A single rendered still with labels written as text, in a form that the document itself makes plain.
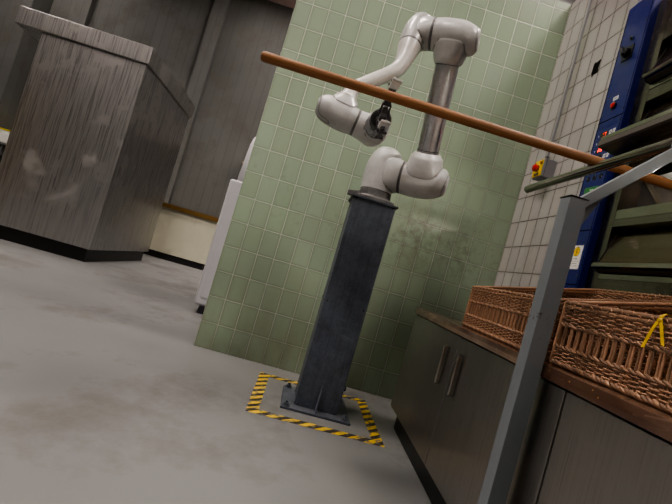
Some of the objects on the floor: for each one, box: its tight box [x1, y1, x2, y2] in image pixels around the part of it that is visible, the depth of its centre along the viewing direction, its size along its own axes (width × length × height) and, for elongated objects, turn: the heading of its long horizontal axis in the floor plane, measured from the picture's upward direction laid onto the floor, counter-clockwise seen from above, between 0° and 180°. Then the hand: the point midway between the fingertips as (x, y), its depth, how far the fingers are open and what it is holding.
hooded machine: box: [194, 137, 256, 314], centre depth 384 cm, size 80×71×158 cm
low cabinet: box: [143, 202, 219, 270], centre depth 804 cm, size 190×234×88 cm
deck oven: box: [0, 5, 195, 262], centre depth 511 cm, size 173×133×226 cm
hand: (391, 101), depth 134 cm, fingers open, 13 cm apart
